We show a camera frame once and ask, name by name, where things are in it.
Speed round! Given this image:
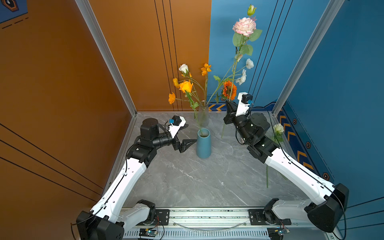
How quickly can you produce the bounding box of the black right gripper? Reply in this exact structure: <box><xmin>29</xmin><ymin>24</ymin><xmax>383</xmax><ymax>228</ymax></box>
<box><xmin>225</xmin><ymin>99</ymin><xmax>254</xmax><ymax>145</ymax></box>

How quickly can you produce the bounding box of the orange sunflower stem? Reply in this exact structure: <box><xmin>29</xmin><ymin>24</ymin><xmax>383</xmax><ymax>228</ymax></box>
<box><xmin>216</xmin><ymin>81</ymin><xmax>237</xmax><ymax>101</ymax></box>

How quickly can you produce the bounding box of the teal ceramic cylinder vase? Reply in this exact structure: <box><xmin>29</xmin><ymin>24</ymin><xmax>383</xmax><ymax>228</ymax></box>
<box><xmin>196</xmin><ymin>128</ymin><xmax>212</xmax><ymax>159</ymax></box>

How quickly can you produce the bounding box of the clear ribbed glass vase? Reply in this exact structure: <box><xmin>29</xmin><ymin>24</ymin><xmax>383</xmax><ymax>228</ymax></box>
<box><xmin>198</xmin><ymin>106</ymin><xmax>210</xmax><ymax>128</ymax></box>

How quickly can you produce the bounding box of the orange poppy spray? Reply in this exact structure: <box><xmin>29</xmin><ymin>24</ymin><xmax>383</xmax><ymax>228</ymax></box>
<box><xmin>168</xmin><ymin>78</ymin><xmax>206</xmax><ymax>110</ymax></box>
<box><xmin>201</xmin><ymin>63</ymin><xmax>212</xmax><ymax>108</ymax></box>

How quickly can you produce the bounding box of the yellow rose stem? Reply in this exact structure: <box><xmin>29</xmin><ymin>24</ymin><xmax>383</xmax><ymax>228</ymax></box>
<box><xmin>180</xmin><ymin>81</ymin><xmax>203</xmax><ymax>131</ymax></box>

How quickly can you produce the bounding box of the white rose stem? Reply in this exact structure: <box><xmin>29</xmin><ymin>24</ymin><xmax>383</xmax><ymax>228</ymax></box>
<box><xmin>179</xmin><ymin>64</ymin><xmax>204</xmax><ymax>106</ymax></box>

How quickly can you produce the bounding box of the large pink rose spray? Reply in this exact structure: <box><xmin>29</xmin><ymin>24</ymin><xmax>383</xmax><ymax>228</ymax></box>
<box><xmin>220</xmin><ymin>4</ymin><xmax>264</xmax><ymax>139</ymax></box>

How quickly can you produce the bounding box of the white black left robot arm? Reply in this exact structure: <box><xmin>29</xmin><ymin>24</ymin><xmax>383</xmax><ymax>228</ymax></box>
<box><xmin>71</xmin><ymin>115</ymin><xmax>197</xmax><ymax>240</ymax></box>

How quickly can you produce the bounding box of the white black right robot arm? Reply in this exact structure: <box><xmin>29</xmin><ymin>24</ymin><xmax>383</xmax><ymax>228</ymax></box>
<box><xmin>224</xmin><ymin>101</ymin><xmax>350</xmax><ymax>233</ymax></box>

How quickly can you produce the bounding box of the cream rose stem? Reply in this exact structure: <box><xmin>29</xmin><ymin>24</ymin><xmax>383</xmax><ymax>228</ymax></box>
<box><xmin>266</xmin><ymin>124</ymin><xmax>284</xmax><ymax>188</ymax></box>

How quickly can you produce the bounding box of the left green circuit board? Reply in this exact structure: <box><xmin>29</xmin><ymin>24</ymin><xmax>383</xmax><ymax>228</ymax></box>
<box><xmin>138</xmin><ymin>229</ymin><xmax>159</xmax><ymax>240</ymax></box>

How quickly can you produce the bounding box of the green circuit board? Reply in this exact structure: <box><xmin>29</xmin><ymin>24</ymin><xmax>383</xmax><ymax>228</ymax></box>
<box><xmin>138</xmin><ymin>229</ymin><xmax>159</xmax><ymax>240</ymax></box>
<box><xmin>267</xmin><ymin>228</ymin><xmax>291</xmax><ymax>240</ymax></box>

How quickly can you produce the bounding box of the right green circuit board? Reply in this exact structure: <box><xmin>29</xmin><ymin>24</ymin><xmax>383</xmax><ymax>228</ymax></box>
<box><xmin>267</xmin><ymin>228</ymin><xmax>291</xmax><ymax>240</ymax></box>

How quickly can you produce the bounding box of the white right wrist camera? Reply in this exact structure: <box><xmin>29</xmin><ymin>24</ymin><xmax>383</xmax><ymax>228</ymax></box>
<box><xmin>236</xmin><ymin>92</ymin><xmax>253</xmax><ymax>117</ymax></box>

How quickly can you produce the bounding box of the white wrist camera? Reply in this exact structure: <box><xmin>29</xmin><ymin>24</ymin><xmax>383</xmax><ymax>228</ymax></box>
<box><xmin>236</xmin><ymin>92</ymin><xmax>253</xmax><ymax>117</ymax></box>
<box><xmin>166</xmin><ymin>115</ymin><xmax>186</xmax><ymax>139</ymax></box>

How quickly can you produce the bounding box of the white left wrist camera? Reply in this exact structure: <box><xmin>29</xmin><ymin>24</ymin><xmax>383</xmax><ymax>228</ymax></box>
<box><xmin>166</xmin><ymin>115</ymin><xmax>186</xmax><ymax>139</ymax></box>

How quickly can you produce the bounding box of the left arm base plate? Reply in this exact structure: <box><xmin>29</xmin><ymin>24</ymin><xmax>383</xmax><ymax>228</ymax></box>
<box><xmin>137</xmin><ymin>209</ymin><xmax>170</xmax><ymax>226</ymax></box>

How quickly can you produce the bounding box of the aluminium front rail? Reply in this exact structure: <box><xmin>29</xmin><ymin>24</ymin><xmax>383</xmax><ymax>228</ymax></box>
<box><xmin>80</xmin><ymin>206</ymin><xmax>331</xmax><ymax>230</ymax></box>

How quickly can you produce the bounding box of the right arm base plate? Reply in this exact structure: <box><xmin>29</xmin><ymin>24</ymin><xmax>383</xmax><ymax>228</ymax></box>
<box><xmin>248</xmin><ymin>209</ymin><xmax>292</xmax><ymax>226</ymax></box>

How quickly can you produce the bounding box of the right aluminium corner post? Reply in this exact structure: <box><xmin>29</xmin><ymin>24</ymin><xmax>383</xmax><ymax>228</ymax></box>
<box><xmin>272</xmin><ymin>0</ymin><xmax>345</xmax><ymax>117</ymax></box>

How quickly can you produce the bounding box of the aluminium corner post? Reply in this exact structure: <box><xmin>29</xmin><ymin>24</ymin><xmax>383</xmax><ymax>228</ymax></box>
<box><xmin>75</xmin><ymin>0</ymin><xmax>137</xmax><ymax>117</ymax></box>
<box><xmin>272</xmin><ymin>0</ymin><xmax>345</xmax><ymax>117</ymax></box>

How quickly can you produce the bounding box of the left aluminium corner post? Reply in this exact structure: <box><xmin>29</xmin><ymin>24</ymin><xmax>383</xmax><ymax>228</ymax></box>
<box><xmin>75</xmin><ymin>0</ymin><xmax>137</xmax><ymax>117</ymax></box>

